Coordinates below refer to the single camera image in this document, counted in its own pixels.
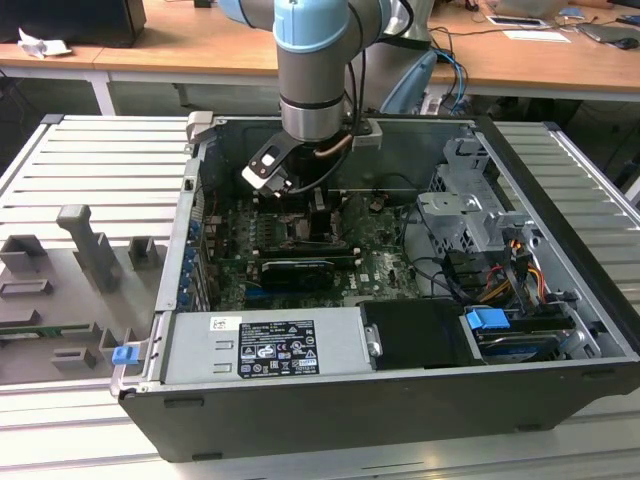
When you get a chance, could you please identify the CPU socket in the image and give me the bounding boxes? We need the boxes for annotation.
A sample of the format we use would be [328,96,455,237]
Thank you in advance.
[282,212,347,251]

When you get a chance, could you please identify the black graphics card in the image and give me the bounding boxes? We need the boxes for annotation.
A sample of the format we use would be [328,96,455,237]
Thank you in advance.
[258,257,336,294]

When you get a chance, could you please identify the grey case release latch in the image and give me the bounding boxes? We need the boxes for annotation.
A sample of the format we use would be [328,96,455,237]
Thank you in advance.
[184,110,217,147]

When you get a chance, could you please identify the green motherboard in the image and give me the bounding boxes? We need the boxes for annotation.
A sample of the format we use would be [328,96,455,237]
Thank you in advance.
[199,192,426,311]

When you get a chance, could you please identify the white socket strip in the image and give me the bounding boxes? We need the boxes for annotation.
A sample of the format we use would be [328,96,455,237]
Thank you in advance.
[419,92,445,117]

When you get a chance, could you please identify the silver metal drive cage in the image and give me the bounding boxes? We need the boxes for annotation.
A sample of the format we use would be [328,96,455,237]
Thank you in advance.
[414,137,540,262]

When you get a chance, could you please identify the black plastic air shroud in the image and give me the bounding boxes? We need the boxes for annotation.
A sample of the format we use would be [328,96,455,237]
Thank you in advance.
[358,297,486,372]

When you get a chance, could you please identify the grey power supply unit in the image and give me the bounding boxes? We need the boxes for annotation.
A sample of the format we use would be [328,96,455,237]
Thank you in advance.
[162,307,382,386]

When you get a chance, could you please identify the hard disk in blue carrier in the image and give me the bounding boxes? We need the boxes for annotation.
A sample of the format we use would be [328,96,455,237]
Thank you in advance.
[463,307,566,365]

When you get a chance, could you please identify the white framed tablet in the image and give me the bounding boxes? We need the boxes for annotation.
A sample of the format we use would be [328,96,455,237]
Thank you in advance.
[487,14,552,30]

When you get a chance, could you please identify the blue plastic latch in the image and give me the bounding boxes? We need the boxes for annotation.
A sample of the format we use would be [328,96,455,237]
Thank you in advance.
[111,344,140,367]

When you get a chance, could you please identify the white paper sheet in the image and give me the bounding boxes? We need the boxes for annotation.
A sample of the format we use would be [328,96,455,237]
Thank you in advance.
[502,29,572,44]

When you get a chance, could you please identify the open black PC case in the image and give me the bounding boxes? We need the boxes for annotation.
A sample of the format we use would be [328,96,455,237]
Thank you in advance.
[117,110,640,464]

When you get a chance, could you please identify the black box on desk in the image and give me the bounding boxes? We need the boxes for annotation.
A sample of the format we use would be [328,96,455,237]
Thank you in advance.
[0,0,147,50]

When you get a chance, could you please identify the grey parts rack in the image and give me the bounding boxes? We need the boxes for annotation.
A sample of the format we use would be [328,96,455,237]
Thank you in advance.
[0,203,170,387]

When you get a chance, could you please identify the crumpled white paper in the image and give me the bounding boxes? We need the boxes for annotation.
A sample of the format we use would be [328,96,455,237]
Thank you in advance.
[17,27,72,60]

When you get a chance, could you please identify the green RAM stick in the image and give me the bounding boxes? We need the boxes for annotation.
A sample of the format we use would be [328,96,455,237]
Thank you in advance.
[0,324,94,338]

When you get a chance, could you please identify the grey laptop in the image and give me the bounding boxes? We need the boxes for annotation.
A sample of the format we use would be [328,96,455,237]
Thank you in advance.
[578,22,640,47]

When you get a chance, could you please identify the white faced wrist camera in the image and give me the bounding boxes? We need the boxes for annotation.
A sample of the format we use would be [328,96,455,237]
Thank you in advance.
[241,132,301,200]

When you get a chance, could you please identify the grey metal wrist camera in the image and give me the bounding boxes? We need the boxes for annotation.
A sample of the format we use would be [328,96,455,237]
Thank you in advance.
[349,121,385,152]

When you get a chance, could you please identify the black camera cable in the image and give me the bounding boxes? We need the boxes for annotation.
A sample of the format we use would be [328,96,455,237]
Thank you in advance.
[287,47,370,196]

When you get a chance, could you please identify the thin black wire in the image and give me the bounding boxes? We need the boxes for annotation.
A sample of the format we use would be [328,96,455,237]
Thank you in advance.
[372,172,420,195]

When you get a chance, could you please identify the black looped wire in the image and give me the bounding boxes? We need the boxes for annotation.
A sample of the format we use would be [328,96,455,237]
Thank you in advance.
[399,255,474,302]

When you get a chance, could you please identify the blue network cable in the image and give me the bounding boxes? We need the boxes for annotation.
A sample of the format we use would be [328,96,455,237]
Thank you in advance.
[433,47,470,115]

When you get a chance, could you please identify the orange yellow wire bundle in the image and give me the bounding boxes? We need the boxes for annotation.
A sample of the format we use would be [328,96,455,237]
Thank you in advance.
[526,266,548,298]
[480,278,515,304]

